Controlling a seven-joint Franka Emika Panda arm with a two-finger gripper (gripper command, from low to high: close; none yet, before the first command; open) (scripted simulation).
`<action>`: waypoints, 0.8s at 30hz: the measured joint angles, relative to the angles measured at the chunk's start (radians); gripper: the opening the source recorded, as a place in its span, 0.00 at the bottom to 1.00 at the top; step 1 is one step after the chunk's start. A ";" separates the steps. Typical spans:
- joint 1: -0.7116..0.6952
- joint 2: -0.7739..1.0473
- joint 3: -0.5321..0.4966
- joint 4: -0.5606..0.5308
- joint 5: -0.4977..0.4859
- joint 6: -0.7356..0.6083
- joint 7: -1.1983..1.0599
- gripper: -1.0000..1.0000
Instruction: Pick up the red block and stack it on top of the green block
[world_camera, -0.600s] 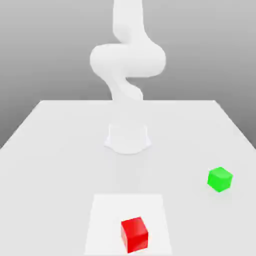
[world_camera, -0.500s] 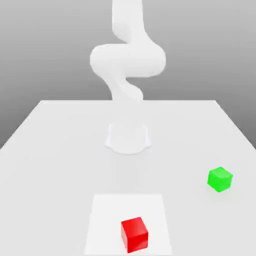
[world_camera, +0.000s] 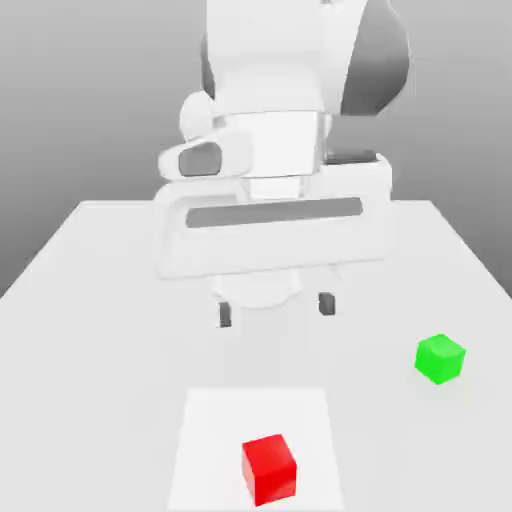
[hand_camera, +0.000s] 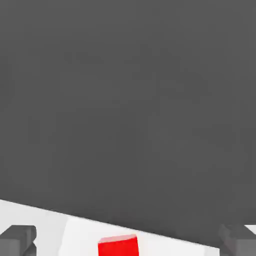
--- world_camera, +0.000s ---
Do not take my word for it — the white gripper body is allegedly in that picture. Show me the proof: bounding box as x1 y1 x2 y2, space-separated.
153 154 394 283

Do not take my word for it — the small green cube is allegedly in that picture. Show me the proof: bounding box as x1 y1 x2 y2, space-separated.
414 333 467 386

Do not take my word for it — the small red cube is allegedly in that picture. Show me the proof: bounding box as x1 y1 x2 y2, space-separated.
241 432 298 508

